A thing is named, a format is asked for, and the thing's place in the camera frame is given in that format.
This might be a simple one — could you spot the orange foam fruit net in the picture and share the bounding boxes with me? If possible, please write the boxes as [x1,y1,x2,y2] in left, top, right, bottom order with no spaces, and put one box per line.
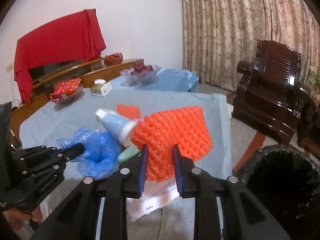
[131,106,213,182]

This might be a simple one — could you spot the beige patterned curtain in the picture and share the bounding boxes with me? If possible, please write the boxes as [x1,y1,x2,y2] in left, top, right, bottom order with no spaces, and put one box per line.
[182,0,319,90]

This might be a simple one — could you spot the dark red fruits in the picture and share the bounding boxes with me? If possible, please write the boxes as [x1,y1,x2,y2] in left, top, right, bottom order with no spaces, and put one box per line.
[130,60,154,75]

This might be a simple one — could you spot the blue plastic bag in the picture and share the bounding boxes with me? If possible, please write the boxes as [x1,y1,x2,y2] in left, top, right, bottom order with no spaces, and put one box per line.
[56,128,122,179]

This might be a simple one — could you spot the red gift packet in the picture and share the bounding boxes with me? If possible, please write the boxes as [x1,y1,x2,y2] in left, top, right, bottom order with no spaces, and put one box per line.
[50,77,81,103]

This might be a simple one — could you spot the green rubber glove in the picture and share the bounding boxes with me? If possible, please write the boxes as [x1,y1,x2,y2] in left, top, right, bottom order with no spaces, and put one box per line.
[118,145,140,163]

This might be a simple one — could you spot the dark wooden armchair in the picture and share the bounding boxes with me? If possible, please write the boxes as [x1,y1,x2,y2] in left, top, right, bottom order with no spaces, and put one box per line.
[232,40,310,145]

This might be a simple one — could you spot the red cloth cover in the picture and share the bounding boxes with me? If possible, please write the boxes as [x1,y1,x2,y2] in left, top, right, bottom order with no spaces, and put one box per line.
[14,9,106,103]

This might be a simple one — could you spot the pale blue white tube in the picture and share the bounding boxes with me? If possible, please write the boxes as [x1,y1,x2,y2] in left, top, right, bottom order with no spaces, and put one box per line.
[95,108,137,147]

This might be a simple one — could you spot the small white tissue box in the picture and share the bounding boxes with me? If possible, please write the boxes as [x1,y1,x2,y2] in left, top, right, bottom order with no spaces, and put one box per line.
[90,79,112,96]

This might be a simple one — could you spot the person's left hand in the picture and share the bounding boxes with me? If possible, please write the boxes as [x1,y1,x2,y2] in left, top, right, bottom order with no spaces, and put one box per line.
[2,206,43,230]

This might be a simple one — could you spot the black trash bin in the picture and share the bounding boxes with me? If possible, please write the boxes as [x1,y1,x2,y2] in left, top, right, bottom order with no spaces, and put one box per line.
[234,145,319,239]

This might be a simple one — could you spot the white printed paper box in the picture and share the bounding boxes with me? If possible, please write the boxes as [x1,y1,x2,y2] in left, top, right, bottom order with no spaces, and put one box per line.
[126,177,180,222]

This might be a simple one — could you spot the glass fruit bowl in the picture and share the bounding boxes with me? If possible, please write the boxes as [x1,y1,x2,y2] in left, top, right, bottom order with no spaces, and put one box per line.
[120,65,161,87]

